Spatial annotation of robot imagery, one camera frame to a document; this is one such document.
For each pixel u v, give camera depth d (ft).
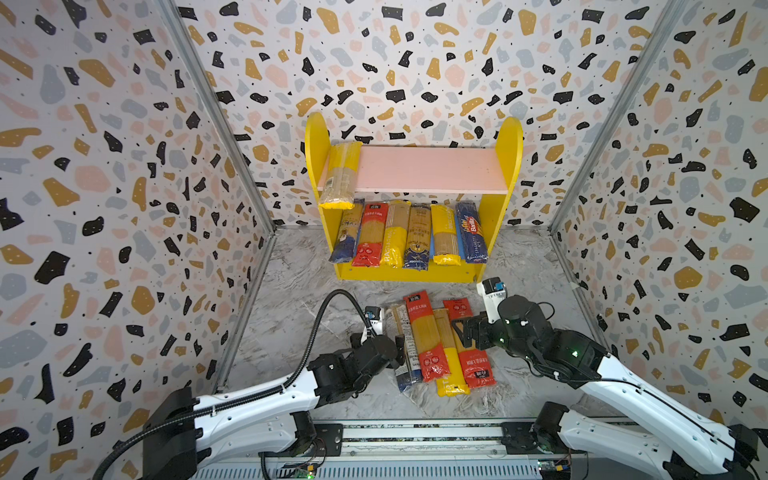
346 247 3.02
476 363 2.74
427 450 2.40
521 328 1.63
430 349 2.81
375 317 2.21
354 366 1.87
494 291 2.02
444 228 3.27
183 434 1.31
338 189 2.27
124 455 1.21
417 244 3.10
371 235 3.18
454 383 2.66
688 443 1.32
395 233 3.19
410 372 2.72
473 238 3.12
